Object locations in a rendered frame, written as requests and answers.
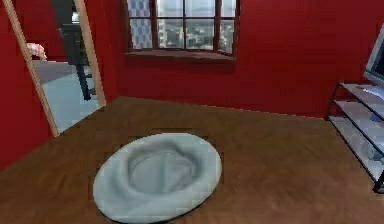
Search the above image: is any pale grey round floor cushion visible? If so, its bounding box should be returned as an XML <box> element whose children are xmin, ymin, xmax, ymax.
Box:
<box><xmin>92</xmin><ymin>132</ymin><xmax>223</xmax><ymax>224</ymax></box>

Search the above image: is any brown framed window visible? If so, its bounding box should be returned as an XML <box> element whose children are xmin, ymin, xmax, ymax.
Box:
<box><xmin>121</xmin><ymin>0</ymin><xmax>242</xmax><ymax>64</ymax></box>

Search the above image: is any pale pink object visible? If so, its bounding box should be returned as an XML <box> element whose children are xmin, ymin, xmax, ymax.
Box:
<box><xmin>25</xmin><ymin>42</ymin><xmax>48</xmax><ymax>62</ymax></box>

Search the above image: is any grey television set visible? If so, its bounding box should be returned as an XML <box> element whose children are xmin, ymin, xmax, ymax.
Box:
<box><xmin>362</xmin><ymin>23</ymin><xmax>384</xmax><ymax>88</ymax></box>

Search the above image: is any black frame glass shelf unit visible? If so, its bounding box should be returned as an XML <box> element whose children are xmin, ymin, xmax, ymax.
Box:
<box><xmin>324</xmin><ymin>81</ymin><xmax>384</xmax><ymax>194</ymax></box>

